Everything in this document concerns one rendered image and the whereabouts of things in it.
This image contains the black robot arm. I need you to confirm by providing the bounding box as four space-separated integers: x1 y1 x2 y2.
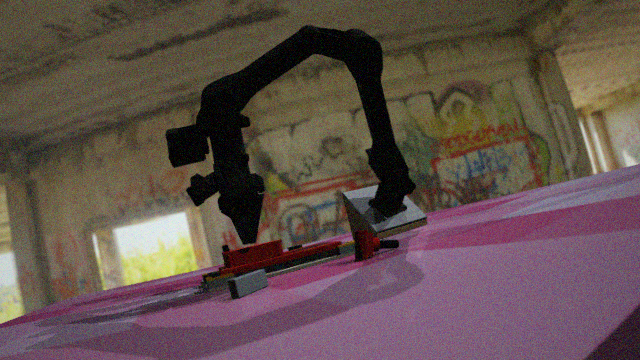
165 25 416 217

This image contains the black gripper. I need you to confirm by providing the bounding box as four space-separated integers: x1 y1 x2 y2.
213 150 265 244

